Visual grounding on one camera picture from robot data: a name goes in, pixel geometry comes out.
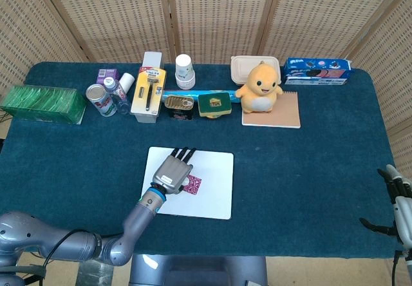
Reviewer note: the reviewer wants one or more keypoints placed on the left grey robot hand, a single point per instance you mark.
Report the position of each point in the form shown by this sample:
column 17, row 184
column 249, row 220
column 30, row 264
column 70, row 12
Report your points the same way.
column 172, row 173

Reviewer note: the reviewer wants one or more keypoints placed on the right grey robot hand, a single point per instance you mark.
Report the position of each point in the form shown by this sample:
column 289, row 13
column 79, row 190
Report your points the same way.
column 404, row 215

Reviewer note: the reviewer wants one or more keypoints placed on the purple patterned packet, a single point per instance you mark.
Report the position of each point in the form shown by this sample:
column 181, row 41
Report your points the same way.
column 194, row 186

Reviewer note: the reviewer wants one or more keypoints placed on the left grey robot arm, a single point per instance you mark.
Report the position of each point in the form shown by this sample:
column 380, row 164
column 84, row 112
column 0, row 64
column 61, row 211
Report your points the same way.
column 135, row 224

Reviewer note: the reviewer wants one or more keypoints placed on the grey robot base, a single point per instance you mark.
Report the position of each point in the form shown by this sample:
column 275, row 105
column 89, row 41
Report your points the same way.
column 198, row 271

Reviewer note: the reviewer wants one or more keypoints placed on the white rectangular board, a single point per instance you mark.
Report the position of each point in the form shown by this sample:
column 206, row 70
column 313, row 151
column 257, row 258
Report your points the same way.
column 212, row 186

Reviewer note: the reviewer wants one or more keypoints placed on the gold pull-tab tin can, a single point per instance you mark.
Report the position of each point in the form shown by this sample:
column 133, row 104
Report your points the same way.
column 179, row 105

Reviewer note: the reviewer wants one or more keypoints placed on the green gold tin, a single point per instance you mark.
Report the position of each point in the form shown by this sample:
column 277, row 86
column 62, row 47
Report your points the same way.
column 214, row 105

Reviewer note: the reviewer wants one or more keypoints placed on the yellow razor package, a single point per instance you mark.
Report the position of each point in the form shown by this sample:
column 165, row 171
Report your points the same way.
column 148, row 91

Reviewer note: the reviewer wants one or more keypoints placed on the clear plastic water bottle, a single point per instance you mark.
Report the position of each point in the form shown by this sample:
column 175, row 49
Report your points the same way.
column 116, row 96

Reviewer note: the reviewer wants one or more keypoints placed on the silver drink can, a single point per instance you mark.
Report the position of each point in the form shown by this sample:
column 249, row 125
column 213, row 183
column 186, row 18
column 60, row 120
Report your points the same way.
column 100, row 100

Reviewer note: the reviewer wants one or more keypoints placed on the white cylindrical bottle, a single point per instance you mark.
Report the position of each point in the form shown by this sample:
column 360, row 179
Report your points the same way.
column 127, row 81

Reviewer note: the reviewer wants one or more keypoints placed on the white paper cup stack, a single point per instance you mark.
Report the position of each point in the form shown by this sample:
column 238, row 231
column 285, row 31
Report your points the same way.
column 184, row 71

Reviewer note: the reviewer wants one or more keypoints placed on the teal table cloth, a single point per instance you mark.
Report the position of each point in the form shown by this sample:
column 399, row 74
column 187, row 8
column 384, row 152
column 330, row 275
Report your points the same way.
column 289, row 176

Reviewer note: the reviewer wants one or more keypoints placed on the purple small box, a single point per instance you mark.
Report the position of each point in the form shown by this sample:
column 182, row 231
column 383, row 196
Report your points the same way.
column 107, row 73

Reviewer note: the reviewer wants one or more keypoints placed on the yellow plush toy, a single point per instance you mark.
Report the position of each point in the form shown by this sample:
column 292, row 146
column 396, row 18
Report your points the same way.
column 260, row 89

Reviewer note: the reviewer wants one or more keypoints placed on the brown spiral notebook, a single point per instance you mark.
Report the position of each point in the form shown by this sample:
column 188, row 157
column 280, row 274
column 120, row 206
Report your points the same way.
column 283, row 113

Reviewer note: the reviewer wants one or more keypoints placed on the beige lunch container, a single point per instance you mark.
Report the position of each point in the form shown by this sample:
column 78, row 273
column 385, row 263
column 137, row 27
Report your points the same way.
column 244, row 68

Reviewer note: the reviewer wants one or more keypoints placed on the metal table leg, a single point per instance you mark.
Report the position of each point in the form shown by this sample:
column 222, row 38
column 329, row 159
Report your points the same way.
column 95, row 274

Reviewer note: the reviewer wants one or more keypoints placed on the green plastic box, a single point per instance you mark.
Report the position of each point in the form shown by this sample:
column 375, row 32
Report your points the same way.
column 42, row 104

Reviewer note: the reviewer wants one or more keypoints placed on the bamboo folding screen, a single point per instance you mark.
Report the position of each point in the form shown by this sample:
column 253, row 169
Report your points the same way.
column 206, row 15

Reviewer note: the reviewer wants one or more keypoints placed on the blue cookie box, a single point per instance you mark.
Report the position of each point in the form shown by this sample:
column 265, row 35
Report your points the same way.
column 317, row 71

